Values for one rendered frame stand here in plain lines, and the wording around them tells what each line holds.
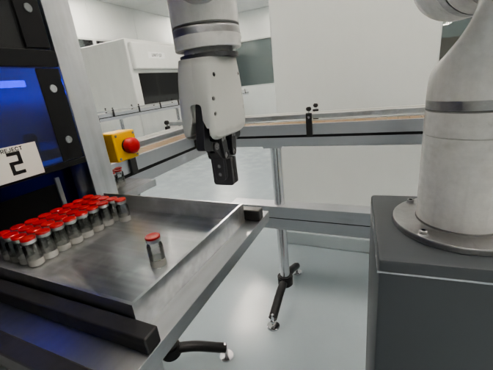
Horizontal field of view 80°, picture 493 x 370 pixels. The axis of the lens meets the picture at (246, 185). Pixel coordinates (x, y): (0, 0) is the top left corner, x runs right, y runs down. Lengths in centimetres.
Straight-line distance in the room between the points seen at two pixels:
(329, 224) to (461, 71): 100
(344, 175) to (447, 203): 142
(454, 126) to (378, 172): 142
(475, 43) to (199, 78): 32
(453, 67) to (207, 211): 43
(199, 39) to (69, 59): 42
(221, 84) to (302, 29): 150
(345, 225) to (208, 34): 112
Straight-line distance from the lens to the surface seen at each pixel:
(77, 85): 75
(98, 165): 76
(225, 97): 39
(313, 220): 138
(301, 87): 186
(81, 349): 37
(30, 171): 68
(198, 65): 37
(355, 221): 135
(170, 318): 36
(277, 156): 134
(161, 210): 62
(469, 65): 48
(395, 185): 191
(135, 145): 78
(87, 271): 49
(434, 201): 52
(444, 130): 49
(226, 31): 39
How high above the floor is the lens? 111
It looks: 19 degrees down
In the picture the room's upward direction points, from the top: 6 degrees counter-clockwise
